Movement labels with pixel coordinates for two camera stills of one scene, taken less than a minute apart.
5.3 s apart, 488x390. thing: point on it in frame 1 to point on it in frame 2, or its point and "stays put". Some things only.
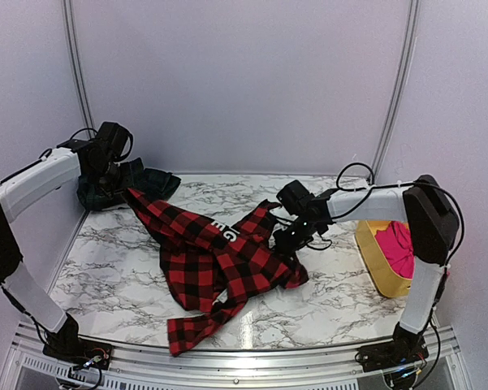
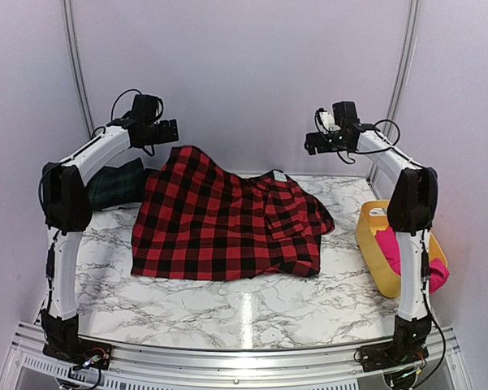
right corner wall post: (413, 12) stays put
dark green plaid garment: (134, 176) stays put
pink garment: (395, 241) stays put
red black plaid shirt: (209, 268) to (196, 221)
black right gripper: (285, 249) to (321, 148)
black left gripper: (125, 182) to (166, 136)
